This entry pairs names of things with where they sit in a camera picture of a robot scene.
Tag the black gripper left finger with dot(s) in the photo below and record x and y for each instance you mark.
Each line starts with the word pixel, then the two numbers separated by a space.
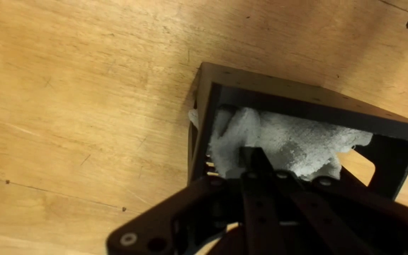
pixel 166 217

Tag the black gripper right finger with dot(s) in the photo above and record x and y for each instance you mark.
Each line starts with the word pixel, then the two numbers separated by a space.
pixel 355 221

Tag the white cloth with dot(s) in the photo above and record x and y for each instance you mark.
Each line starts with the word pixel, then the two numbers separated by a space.
pixel 284 142

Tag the black box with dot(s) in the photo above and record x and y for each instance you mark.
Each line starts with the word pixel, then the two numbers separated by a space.
pixel 308 100

